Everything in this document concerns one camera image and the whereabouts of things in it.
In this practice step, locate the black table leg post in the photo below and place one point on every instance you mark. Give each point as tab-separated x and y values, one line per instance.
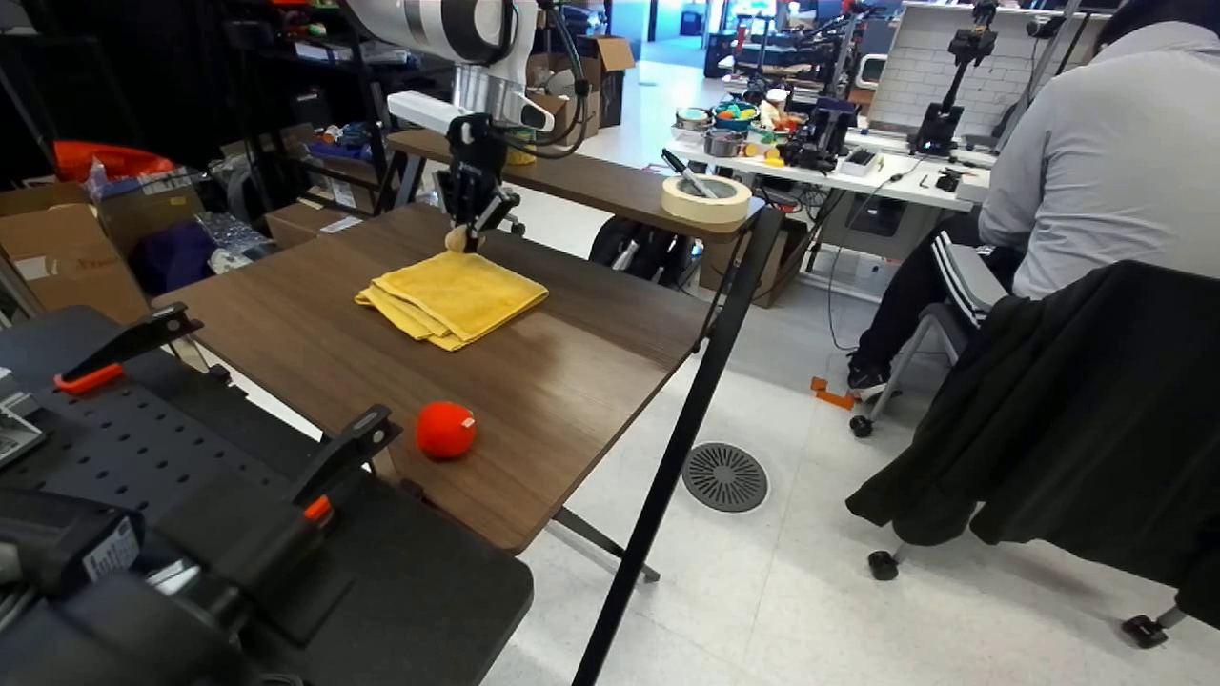
719	339

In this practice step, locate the white tape roll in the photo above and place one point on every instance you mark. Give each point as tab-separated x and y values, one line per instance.
706	195

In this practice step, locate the yellow towel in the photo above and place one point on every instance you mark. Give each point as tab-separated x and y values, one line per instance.
451	298

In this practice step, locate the round floor drain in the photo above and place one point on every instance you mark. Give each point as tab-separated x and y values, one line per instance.
724	479

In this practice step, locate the person in grey sweater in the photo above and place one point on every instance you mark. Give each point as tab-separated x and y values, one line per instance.
1116	157

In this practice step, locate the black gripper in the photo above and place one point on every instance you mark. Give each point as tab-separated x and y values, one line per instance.
478	153

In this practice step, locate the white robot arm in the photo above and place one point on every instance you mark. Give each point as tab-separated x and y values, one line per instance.
490	105

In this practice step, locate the black office chair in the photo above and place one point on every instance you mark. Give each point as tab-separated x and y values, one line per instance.
1084	421

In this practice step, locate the black orange clamp near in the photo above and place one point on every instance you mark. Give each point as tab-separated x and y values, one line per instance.
263	559

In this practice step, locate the cardboard box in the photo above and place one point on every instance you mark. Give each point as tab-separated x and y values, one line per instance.
105	251

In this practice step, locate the beige potato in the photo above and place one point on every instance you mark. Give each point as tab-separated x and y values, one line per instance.
455	242

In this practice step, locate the black orange clamp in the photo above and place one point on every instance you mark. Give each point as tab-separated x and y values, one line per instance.
263	559
105	363

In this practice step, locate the red toy tomato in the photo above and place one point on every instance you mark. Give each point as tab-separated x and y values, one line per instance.
442	432

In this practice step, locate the orange floor marker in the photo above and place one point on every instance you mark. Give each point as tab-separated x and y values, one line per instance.
821	390

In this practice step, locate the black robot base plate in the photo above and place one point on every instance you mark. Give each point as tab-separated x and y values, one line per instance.
131	498

